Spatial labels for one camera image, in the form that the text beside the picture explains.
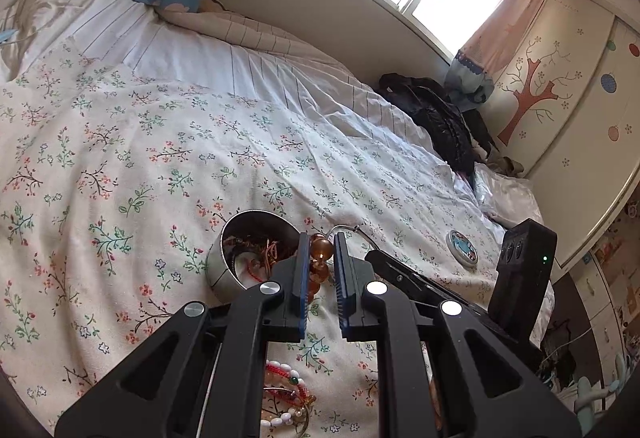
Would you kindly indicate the pink curtain blue hem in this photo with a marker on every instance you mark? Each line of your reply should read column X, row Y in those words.
column 505, row 17

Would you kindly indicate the white satin pillow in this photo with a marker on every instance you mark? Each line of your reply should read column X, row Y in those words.
column 505, row 198

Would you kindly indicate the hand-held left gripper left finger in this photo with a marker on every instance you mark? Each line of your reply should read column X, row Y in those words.
column 301, row 288

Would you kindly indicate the white drawer cabinet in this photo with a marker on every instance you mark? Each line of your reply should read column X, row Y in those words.
column 610, row 288

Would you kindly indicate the thin silver bangle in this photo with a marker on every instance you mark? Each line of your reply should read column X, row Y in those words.
column 352, row 229

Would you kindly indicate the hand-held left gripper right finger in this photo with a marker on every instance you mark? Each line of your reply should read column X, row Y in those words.
column 341, row 288

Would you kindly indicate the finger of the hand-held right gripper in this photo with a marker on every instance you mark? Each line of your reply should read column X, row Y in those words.
column 405, row 275

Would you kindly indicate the black jacket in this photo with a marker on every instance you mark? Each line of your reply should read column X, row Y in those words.
column 440, row 117

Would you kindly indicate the light blue cloth scrap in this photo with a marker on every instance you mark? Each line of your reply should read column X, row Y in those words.
column 7, row 36

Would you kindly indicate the wardrobe with tree decal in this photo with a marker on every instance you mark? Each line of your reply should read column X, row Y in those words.
column 575, row 117

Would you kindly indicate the round tin lid blue print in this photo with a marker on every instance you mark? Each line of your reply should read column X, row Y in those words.
column 462, row 246

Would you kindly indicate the beige striped quilt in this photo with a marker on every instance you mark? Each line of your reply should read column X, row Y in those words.
column 235, row 25

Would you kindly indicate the floral bed blanket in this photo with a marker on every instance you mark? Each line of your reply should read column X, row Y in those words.
column 150, row 157

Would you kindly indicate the teal plastic toy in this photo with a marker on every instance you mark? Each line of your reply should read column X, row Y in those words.
column 592, row 395

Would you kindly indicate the silver round tin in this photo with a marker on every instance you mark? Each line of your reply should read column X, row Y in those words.
column 222, row 268

